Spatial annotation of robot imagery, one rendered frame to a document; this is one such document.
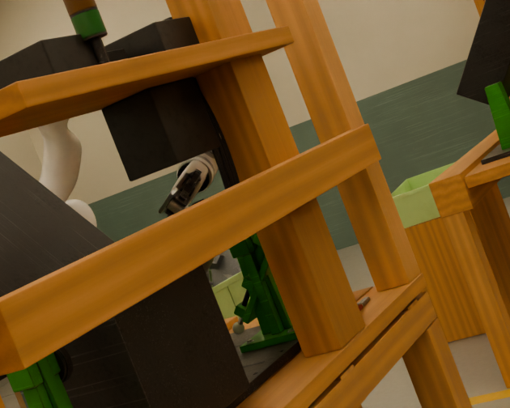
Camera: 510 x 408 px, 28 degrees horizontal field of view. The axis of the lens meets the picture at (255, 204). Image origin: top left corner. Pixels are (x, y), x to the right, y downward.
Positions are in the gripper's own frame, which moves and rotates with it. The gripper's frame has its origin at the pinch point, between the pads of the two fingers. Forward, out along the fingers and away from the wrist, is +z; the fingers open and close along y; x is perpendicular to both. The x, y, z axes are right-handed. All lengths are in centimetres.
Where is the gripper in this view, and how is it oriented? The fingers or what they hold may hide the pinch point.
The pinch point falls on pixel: (177, 205)
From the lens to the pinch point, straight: 220.3
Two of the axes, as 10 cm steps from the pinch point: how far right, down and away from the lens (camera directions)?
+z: -1.7, 4.2, -8.9
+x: 8.4, 5.3, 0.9
